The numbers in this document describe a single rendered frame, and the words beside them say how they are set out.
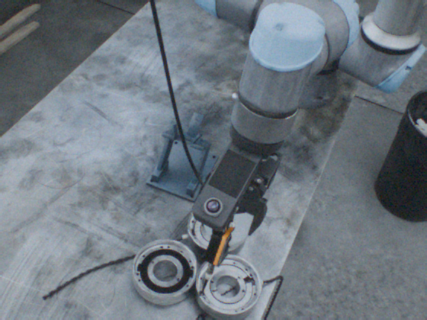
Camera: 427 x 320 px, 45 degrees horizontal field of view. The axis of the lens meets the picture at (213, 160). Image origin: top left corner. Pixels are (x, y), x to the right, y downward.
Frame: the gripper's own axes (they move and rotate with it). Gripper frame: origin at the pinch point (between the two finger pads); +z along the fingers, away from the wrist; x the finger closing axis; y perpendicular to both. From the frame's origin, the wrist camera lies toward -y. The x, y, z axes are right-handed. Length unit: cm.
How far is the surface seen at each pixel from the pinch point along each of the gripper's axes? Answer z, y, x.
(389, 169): 60, 120, -32
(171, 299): 10.8, -5.8, 3.5
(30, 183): 13.4, 3.9, 37.9
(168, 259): 10.5, 0.3, 7.4
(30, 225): 14.4, -3.5, 32.1
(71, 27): 76, 149, 134
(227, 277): 10.8, 2.6, -2.5
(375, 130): 71, 161, -23
